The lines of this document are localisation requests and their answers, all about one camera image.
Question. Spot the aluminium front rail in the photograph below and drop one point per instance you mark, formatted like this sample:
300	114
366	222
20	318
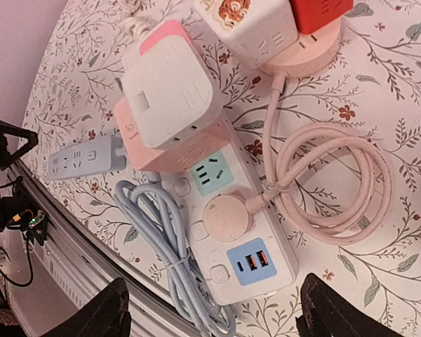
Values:
73	266

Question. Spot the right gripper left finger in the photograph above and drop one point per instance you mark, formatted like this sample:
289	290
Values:
107	314

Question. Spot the grey-blue power strip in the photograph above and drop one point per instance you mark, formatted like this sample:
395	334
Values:
95	156

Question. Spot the red cube socket adapter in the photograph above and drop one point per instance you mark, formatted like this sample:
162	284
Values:
311	15

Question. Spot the pink cube socket adapter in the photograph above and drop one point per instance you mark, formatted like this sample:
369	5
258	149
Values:
182	155

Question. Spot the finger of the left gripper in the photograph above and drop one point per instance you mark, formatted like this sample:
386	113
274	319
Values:
14	143

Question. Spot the white square plug adapter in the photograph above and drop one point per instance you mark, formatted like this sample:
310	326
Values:
170	92

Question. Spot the white cartoon cube adapter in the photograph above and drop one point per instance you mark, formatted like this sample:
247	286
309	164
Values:
253	30

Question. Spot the pink round plug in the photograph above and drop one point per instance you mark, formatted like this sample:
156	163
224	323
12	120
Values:
226	217

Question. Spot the pink plug adapter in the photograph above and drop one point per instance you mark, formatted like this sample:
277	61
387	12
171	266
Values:
163	30

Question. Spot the pink round socket base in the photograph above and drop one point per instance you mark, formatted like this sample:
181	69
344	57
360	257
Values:
309	54

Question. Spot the white power strip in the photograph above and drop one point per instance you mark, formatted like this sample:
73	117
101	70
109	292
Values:
241	255

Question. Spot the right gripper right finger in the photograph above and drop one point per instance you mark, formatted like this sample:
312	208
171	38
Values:
326	313

